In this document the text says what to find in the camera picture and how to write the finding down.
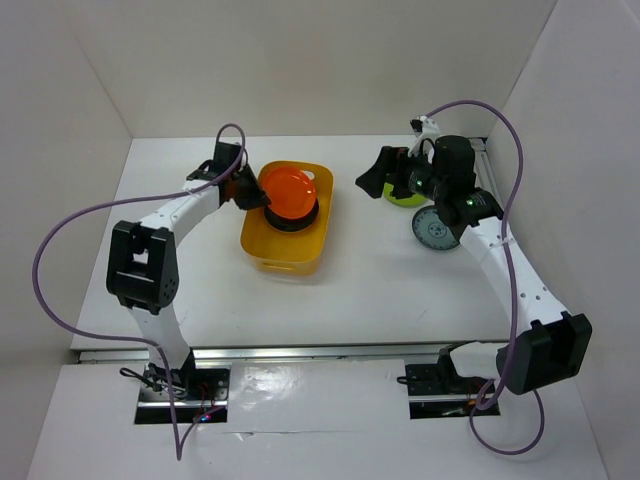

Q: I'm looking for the yellow plastic bin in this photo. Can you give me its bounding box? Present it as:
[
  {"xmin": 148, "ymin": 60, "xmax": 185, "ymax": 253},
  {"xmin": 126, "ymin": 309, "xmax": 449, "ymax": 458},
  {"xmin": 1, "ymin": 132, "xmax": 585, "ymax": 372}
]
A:
[{"xmin": 240, "ymin": 161, "xmax": 334, "ymax": 276}]

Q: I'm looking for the blue patterned plate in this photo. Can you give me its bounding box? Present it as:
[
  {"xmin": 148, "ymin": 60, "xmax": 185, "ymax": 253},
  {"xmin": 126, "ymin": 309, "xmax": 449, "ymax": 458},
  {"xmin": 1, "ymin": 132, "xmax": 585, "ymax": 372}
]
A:
[{"xmin": 411, "ymin": 206, "xmax": 459, "ymax": 251}]

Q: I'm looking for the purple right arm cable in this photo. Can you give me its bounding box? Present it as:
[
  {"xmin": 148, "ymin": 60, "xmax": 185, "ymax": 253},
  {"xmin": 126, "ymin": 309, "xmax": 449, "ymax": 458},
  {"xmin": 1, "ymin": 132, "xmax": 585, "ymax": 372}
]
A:
[{"xmin": 424, "ymin": 100, "xmax": 546, "ymax": 455}]

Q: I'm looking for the aluminium rail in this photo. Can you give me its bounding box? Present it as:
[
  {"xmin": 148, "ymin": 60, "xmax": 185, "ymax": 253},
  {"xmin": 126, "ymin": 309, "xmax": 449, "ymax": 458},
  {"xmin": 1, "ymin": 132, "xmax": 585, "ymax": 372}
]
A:
[
  {"xmin": 468, "ymin": 138, "xmax": 504, "ymax": 218},
  {"xmin": 78, "ymin": 341, "xmax": 465, "ymax": 364}
]

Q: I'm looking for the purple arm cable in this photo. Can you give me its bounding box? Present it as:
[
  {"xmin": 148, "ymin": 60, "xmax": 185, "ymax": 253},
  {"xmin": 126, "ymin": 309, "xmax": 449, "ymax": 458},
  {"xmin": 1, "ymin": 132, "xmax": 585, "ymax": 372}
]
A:
[
  {"xmin": 31, "ymin": 123, "xmax": 249, "ymax": 461},
  {"xmin": 424, "ymin": 100, "xmax": 546, "ymax": 455}
]

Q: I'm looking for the aluminium rail right side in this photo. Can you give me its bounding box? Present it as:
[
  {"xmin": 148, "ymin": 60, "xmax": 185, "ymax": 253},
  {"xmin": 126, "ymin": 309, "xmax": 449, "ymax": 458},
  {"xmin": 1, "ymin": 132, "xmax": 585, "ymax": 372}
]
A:
[{"xmin": 468, "ymin": 138, "xmax": 504, "ymax": 218}]

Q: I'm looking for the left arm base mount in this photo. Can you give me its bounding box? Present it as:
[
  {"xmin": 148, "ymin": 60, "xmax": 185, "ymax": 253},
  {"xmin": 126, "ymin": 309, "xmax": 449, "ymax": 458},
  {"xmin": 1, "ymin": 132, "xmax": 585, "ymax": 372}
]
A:
[{"xmin": 119, "ymin": 365, "xmax": 231, "ymax": 425}]

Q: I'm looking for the aluminium rail front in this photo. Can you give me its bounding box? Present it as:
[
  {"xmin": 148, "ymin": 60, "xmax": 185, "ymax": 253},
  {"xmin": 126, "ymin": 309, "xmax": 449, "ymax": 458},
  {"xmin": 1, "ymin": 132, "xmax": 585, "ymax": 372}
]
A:
[{"xmin": 78, "ymin": 341, "xmax": 465, "ymax": 364}]

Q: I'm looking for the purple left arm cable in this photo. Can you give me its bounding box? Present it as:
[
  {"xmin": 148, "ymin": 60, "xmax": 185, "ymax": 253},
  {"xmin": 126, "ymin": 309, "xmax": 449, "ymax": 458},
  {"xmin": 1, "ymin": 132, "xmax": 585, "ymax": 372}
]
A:
[{"xmin": 31, "ymin": 123, "xmax": 249, "ymax": 461}]

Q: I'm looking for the orange plate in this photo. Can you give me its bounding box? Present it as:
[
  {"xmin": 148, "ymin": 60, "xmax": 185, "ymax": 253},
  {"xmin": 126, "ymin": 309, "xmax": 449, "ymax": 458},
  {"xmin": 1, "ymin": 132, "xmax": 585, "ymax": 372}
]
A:
[{"xmin": 261, "ymin": 166, "xmax": 317, "ymax": 220}]

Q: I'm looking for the black plate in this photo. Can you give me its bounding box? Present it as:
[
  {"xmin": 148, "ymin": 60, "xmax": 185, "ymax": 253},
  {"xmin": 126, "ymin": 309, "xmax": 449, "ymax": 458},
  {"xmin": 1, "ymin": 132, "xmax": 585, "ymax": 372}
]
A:
[{"xmin": 264, "ymin": 201, "xmax": 319, "ymax": 233}]

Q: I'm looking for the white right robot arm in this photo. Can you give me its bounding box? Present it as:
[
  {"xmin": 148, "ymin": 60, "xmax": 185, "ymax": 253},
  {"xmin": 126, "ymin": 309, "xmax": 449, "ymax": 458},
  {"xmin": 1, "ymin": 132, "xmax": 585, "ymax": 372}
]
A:
[{"xmin": 355, "ymin": 116, "xmax": 593, "ymax": 395}]

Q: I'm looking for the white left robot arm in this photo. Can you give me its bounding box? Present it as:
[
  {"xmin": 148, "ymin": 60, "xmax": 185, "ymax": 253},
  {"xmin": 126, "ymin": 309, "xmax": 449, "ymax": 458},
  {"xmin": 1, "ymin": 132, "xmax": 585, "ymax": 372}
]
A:
[{"xmin": 106, "ymin": 141, "xmax": 269, "ymax": 399}]

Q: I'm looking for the green plate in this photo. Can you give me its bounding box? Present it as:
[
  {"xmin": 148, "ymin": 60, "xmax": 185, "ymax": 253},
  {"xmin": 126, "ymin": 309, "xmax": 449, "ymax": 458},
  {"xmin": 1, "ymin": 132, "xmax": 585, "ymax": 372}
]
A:
[{"xmin": 382, "ymin": 182, "xmax": 427, "ymax": 209}]

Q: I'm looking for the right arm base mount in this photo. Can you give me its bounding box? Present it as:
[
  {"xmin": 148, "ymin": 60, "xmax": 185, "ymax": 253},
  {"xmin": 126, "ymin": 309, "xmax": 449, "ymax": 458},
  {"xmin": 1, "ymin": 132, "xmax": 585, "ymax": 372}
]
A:
[{"xmin": 396, "ymin": 343, "xmax": 487, "ymax": 420}]

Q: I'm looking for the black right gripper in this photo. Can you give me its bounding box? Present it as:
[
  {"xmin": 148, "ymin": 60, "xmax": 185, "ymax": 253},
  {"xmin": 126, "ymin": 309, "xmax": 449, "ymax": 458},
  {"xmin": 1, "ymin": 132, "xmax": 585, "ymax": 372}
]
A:
[{"xmin": 355, "ymin": 145, "xmax": 447, "ymax": 202}]

